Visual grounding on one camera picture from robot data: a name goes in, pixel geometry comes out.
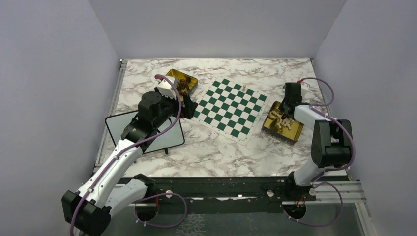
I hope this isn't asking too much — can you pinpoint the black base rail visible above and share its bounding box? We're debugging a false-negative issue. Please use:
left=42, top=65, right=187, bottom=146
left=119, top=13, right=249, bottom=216
left=133, top=174, right=318, bottom=215

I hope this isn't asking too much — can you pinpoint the aluminium rail right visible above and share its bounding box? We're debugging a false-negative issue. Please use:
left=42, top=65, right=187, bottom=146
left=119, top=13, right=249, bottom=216
left=300, top=181, right=367, bottom=205

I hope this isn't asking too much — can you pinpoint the gold tin with light pieces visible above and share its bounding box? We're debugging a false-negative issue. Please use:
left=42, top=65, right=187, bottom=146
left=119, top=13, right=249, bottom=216
left=261, top=101, right=304, bottom=146

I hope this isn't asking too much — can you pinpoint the green white chess board mat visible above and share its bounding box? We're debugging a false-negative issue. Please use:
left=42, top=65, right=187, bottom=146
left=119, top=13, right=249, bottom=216
left=192, top=77, right=268, bottom=146

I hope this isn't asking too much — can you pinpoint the small whiteboard with stand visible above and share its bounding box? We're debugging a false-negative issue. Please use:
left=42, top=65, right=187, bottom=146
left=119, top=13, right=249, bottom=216
left=105, top=111, right=185, bottom=154

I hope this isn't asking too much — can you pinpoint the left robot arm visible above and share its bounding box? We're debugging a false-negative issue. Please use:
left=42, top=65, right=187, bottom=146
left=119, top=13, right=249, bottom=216
left=61, top=91, right=198, bottom=236

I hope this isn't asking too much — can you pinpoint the pile of dark chess pieces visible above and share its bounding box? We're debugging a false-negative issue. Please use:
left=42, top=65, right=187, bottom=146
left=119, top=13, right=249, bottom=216
left=177, top=80, right=191, bottom=93

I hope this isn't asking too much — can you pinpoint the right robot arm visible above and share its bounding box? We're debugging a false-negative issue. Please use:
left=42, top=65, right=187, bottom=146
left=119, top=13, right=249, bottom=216
left=279, top=82, right=355, bottom=201

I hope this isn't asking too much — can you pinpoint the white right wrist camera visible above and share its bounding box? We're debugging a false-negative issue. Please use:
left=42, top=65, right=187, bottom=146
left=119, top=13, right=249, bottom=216
left=300, top=82, right=310, bottom=96

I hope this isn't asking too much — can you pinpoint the pile of light chess pieces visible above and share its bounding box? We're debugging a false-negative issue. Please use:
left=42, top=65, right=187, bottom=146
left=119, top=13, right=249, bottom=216
left=268, top=110, right=293, bottom=131

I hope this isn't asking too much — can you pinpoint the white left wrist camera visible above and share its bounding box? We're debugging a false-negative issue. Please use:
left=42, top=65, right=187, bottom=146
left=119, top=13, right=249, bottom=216
left=155, top=74, right=179, bottom=100

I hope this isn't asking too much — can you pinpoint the gold tin with dark pieces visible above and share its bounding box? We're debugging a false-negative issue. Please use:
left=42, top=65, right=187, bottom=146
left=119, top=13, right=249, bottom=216
left=166, top=69, right=198, bottom=97

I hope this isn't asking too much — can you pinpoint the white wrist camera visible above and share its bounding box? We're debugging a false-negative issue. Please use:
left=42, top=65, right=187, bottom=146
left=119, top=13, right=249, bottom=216
left=155, top=74, right=179, bottom=100
left=300, top=82, right=310, bottom=96

